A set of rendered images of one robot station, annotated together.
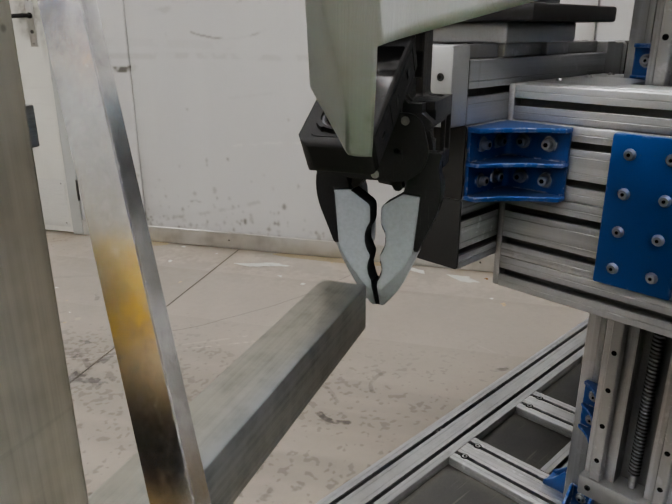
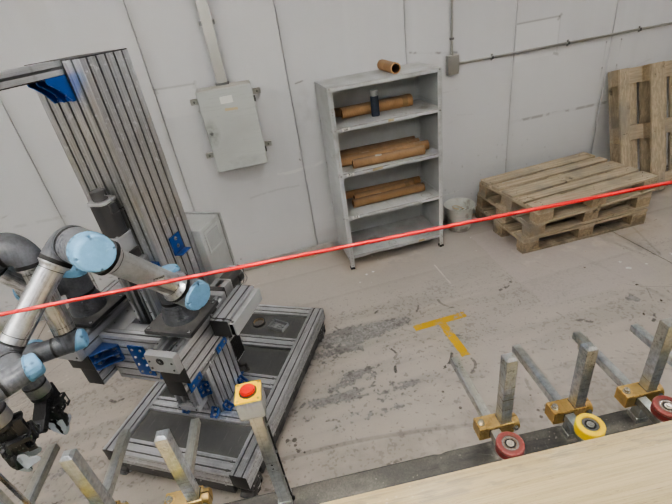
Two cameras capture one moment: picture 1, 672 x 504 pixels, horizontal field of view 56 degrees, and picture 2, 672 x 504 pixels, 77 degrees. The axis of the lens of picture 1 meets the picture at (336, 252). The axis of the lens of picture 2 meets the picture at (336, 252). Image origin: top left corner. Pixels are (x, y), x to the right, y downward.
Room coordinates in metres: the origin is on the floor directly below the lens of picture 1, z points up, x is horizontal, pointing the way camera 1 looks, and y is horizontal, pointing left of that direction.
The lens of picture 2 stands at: (-1.04, -0.57, 2.08)
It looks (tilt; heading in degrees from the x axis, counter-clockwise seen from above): 30 degrees down; 335
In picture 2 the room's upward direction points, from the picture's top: 9 degrees counter-clockwise
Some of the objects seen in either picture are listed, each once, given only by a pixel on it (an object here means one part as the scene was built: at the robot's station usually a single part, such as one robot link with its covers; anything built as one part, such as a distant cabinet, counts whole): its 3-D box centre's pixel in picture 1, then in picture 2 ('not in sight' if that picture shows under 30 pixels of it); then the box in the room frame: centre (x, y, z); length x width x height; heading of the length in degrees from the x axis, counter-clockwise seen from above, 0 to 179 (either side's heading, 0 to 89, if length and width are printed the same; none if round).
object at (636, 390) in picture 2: not in sight; (639, 393); (-0.62, -1.79, 0.83); 0.13 x 0.06 x 0.05; 69
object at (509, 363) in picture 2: not in sight; (504, 410); (-0.45, -1.34, 0.90); 0.03 x 0.03 x 0.48; 69
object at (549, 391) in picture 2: not in sight; (548, 390); (-0.45, -1.57, 0.83); 0.43 x 0.03 x 0.04; 159
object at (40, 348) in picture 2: not in sight; (37, 353); (0.55, -0.07, 1.12); 0.11 x 0.11 x 0.08; 84
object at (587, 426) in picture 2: not in sight; (587, 435); (-0.63, -1.50, 0.85); 0.08 x 0.08 x 0.11
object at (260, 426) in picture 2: not in sight; (271, 458); (-0.19, -0.65, 0.93); 0.05 x 0.04 x 0.45; 69
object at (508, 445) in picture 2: not in sight; (509, 453); (-0.54, -1.26, 0.85); 0.08 x 0.08 x 0.11
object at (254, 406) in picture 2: not in sight; (251, 401); (-0.19, -0.65, 1.18); 0.07 x 0.07 x 0.08; 69
